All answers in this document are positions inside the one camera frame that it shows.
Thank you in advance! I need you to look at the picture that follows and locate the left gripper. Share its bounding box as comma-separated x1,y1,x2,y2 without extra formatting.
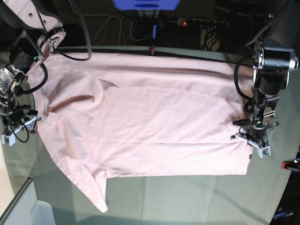
230,119,279,158

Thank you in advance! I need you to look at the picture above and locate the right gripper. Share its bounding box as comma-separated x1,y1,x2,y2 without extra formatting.
0,110,41,146

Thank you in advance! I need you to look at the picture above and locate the pink t-shirt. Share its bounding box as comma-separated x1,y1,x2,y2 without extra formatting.
33,52,253,213

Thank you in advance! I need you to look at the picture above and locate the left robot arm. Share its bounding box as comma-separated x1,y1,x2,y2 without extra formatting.
231,0,300,158

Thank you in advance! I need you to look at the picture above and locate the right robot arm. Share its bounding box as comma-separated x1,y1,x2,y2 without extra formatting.
0,0,66,146

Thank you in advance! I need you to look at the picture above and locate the red black clamp right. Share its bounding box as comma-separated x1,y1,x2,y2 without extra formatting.
281,159,300,173

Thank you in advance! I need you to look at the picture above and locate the red black clamp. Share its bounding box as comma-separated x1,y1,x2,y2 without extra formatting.
149,24,157,56
281,159,300,173

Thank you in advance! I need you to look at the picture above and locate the green table cloth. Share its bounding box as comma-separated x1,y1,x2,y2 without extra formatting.
0,52,300,225

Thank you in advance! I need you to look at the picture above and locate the white plastic bin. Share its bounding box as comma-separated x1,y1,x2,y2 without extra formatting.
0,178,55,225

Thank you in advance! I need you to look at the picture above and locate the black power strip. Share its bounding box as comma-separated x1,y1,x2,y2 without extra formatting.
177,18,230,29

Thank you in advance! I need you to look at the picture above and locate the red black clamp centre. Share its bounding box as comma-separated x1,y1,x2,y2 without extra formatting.
149,24,157,56

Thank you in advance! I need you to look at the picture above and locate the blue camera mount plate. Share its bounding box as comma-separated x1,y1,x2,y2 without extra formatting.
113,0,180,10

